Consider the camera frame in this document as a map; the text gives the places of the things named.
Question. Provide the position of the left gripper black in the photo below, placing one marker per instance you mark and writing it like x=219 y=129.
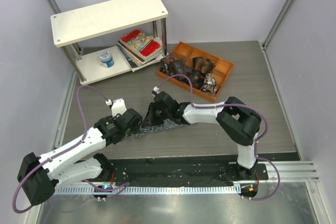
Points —
x=133 y=130

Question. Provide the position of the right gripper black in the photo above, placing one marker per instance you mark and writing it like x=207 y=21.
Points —
x=150 y=119

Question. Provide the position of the grey floral tie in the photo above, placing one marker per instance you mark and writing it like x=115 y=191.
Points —
x=166 y=125

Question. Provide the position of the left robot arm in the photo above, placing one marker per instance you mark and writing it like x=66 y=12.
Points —
x=40 y=176

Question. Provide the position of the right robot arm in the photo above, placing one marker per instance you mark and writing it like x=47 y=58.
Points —
x=240 y=123

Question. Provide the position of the brown blue floral tie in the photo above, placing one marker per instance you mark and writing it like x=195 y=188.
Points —
x=180 y=67

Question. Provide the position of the bottom dark cover book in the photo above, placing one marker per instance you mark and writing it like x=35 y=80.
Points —
x=134 y=63

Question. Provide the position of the black orange flower tie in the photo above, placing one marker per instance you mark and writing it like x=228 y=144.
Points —
x=197 y=79

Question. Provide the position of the white two-tier shelf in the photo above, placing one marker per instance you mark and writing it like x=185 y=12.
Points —
x=96 y=20

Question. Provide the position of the cat pattern tie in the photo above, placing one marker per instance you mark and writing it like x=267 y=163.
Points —
x=210 y=85

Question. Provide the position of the blue jar white lid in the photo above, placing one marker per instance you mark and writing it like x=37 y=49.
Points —
x=106 y=58

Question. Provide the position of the dark brown red tie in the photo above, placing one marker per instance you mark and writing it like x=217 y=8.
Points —
x=203 y=65

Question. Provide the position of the red treehouse book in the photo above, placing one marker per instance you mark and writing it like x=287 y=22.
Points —
x=141 y=44

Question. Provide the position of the orange wooden divided tray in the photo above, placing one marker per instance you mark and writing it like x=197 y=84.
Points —
x=221 y=71

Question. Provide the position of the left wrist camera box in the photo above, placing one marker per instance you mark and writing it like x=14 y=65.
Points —
x=118 y=107

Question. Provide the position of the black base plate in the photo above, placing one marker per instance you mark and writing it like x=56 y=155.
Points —
x=202 y=171

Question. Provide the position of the slotted cable duct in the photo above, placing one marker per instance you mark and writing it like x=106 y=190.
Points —
x=82 y=189

